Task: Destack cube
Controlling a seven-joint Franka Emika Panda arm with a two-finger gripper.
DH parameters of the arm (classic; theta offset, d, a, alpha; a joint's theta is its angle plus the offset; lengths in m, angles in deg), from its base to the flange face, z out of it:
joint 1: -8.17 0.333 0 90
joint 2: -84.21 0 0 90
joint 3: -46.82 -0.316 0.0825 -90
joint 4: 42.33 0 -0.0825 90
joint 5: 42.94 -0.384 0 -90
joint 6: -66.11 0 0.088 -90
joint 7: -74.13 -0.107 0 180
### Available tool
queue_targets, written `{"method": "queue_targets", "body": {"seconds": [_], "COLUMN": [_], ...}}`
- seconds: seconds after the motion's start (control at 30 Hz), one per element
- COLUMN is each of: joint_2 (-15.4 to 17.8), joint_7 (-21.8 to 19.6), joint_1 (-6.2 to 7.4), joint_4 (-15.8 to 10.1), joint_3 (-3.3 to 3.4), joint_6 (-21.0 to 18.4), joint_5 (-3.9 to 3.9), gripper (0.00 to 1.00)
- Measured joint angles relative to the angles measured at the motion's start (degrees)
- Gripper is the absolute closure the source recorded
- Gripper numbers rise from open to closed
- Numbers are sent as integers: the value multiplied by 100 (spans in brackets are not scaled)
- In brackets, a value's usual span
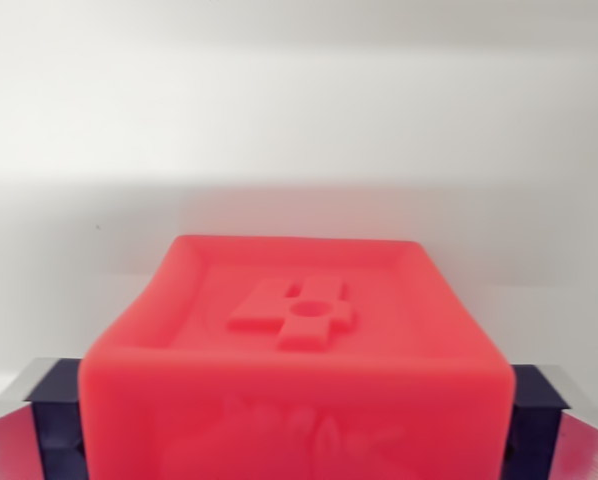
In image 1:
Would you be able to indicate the red embossed cube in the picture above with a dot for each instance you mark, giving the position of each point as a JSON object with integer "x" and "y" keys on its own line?
{"x": 299, "y": 400}

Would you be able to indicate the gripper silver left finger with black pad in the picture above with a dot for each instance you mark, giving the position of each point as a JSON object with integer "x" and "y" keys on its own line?
{"x": 34, "y": 435}

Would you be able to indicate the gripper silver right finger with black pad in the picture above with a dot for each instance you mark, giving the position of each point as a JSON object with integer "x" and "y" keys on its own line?
{"x": 559, "y": 435}

